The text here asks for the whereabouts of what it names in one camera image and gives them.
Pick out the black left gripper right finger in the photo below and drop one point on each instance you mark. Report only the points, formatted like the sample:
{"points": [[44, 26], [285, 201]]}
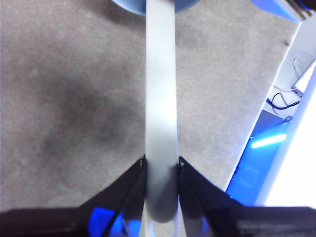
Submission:
{"points": [[247, 222]]}

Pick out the blue ribbed plastic cup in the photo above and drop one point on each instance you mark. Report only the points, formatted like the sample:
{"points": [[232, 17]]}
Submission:
{"points": [[130, 6]]}

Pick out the white metal frame bar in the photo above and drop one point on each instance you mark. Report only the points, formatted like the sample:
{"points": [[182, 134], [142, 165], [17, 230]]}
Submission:
{"points": [[296, 128]]}

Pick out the blue-lit computer case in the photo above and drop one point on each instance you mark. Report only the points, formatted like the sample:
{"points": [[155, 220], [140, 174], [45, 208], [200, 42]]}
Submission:
{"points": [[247, 177]]}

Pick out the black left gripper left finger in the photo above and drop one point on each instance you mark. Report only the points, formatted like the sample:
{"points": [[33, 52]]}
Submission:
{"points": [[74, 222]]}

